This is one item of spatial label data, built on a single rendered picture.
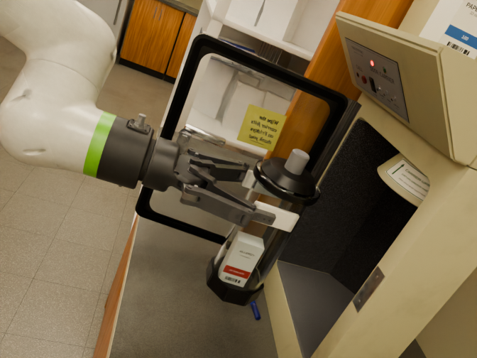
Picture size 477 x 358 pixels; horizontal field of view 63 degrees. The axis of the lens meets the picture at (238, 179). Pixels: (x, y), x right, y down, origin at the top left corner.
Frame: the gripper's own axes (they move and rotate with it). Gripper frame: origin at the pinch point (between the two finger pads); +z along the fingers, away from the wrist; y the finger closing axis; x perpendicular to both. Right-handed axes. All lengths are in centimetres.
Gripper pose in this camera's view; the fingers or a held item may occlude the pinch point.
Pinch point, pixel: (274, 201)
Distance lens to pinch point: 61.5
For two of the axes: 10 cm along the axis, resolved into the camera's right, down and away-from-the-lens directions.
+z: 9.2, 3.0, 2.5
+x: -3.9, 8.3, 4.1
